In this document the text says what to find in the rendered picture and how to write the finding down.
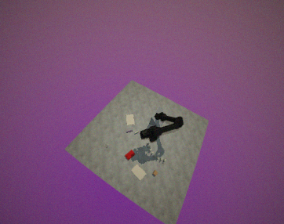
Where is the beige flat square plate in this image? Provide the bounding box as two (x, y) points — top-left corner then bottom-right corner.
(126, 114), (135, 125)

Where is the beige flat board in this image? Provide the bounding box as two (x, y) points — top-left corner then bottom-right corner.
(131, 164), (147, 180)

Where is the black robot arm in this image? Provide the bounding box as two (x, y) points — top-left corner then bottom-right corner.
(140, 112), (184, 143)

